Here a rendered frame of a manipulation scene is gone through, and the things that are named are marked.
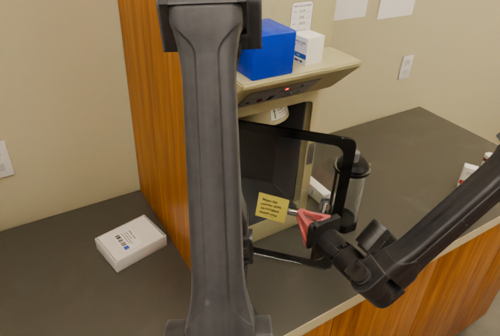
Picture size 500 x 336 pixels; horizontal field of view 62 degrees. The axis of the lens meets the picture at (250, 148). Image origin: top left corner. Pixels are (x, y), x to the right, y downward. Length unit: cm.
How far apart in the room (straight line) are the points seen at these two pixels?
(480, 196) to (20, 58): 109
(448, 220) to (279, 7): 54
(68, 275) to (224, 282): 90
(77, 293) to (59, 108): 51
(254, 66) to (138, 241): 64
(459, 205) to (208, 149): 55
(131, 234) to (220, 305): 89
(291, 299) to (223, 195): 80
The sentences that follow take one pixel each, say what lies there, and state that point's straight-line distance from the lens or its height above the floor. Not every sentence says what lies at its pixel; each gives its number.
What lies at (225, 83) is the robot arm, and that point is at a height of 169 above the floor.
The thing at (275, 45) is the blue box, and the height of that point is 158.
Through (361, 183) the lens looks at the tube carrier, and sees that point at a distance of 125.
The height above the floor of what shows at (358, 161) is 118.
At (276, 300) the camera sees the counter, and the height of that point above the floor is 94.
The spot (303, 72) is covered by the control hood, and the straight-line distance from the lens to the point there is 90.
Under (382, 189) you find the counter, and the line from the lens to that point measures 158.
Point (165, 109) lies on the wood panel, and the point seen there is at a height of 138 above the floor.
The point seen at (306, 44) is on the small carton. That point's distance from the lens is 92.
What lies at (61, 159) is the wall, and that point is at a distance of 139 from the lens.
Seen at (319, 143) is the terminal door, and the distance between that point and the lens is 92.
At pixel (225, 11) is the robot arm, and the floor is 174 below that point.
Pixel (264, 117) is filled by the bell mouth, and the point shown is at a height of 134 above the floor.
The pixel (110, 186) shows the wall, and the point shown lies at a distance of 149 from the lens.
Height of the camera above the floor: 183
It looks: 32 degrees down
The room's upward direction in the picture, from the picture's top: 3 degrees clockwise
